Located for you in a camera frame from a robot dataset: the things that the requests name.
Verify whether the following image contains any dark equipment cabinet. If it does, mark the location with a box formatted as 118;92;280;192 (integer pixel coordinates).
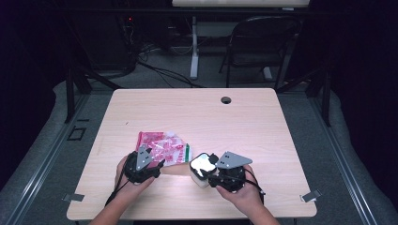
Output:
90;15;139;71

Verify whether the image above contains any black metal stand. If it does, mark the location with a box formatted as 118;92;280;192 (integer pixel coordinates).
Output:
275;65;332;128
64;65;123;125

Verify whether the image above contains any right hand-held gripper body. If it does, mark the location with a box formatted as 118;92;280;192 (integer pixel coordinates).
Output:
208;151;253;193

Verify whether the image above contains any grey tape piece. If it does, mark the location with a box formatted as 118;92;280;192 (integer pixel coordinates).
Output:
62;193;85;203
299;188;323;203

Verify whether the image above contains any black folding chair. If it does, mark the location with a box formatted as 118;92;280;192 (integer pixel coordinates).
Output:
219;15;303;90

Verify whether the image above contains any pink printed plastic bag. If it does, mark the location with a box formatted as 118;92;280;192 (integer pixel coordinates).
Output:
135;130;191;167

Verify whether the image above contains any black floor cable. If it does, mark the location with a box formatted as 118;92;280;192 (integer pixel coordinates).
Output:
137;59;205;89

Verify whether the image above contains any person's left hand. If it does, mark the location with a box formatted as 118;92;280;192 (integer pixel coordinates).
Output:
115;155;156;195

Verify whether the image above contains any white desk leg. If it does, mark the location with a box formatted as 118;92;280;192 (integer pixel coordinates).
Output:
262;66;274;82
190;15;200;80

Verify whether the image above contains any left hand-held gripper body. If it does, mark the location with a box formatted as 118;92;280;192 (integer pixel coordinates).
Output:
124;143;158;185

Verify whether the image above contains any person's right hand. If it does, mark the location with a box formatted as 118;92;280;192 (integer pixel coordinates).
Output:
216;165;266;215

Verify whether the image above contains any hand-held gripper cable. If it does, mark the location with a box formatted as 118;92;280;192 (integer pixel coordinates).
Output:
243;168;267;204
104;156;130;207

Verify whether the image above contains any right hand-held gripper cable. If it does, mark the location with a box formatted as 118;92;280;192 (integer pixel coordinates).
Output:
243;168;267;204

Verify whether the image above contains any left hand-held gripper cable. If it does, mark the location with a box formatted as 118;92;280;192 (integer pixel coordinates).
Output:
104;156;130;207

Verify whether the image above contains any aluminium floor rail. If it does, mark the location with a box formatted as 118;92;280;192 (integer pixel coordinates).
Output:
6;93;92;225
308;93;379;225

